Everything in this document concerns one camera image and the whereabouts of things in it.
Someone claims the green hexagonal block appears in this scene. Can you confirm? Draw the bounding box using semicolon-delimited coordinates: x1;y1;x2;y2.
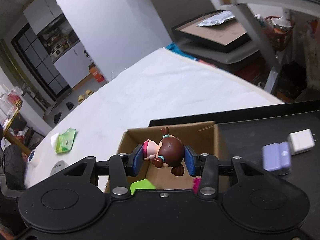
130;179;156;195

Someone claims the pink figurine toy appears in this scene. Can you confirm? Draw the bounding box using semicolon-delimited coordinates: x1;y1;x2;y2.
192;177;201;195

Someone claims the black slipper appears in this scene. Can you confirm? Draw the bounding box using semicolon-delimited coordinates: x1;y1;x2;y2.
66;101;74;111

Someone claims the red basket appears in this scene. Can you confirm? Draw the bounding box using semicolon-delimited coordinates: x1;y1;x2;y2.
263;16;295;51

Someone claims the black framed board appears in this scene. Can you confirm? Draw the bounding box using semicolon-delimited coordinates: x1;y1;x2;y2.
171;10;251;53

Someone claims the grey chair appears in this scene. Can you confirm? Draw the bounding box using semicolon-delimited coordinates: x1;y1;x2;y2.
151;0;259;66

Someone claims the silver package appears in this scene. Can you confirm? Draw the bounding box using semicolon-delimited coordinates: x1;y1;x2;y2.
197;11;235;27

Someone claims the white power adapter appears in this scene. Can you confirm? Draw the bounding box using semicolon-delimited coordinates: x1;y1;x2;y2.
287;129;315;155

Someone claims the brown haired doll figurine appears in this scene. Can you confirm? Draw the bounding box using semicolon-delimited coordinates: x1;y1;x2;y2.
143;127;185;177

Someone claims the brown cardboard box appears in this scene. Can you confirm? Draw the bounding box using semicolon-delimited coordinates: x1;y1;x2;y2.
117;121;229;191

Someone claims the purple box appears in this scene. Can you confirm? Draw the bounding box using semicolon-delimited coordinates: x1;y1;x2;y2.
262;141;291;176

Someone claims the black tray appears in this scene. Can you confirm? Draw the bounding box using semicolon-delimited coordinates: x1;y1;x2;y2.
149;100;319;209

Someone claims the black glass cabinet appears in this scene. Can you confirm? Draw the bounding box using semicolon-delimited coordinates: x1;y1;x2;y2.
11;14;87;100

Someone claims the white table cloth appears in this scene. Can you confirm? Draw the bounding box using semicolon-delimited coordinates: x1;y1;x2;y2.
24;48;280;187

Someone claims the orange cardboard box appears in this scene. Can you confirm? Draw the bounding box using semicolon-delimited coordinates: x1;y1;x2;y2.
89;66;105;83

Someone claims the green wet wipes pack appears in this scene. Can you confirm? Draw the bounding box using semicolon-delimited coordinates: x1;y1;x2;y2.
55;128;76;154

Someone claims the glass side table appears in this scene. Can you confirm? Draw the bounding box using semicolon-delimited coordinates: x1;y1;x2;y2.
219;0;319;94

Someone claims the yellow slipper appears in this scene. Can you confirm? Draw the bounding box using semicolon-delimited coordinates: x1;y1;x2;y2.
78;95;85;103
86;89;94;96

